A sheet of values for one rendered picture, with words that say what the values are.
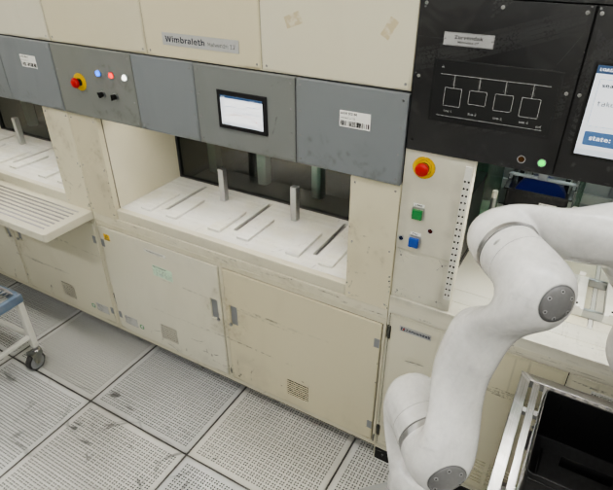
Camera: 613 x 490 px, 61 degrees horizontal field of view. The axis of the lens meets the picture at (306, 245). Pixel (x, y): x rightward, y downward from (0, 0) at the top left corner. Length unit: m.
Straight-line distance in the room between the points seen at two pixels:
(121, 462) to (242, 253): 1.06
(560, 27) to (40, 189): 2.39
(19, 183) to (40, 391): 1.06
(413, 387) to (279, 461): 1.40
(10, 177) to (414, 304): 2.20
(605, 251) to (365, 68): 0.89
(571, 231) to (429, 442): 0.42
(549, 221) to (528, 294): 0.16
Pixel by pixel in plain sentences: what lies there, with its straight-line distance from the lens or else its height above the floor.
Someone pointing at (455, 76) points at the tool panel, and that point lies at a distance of 1.45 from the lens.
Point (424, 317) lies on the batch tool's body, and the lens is 1.80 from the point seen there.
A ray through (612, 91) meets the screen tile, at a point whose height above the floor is 1.63.
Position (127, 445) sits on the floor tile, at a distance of 2.56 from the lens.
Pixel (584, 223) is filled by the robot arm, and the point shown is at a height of 1.57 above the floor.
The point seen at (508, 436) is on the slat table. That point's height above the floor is 0.76.
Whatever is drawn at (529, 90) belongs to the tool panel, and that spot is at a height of 1.60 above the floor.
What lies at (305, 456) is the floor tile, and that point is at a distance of 2.41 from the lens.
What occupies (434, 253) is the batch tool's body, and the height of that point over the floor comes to 1.08.
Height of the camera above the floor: 1.95
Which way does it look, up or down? 32 degrees down
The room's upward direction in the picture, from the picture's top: straight up
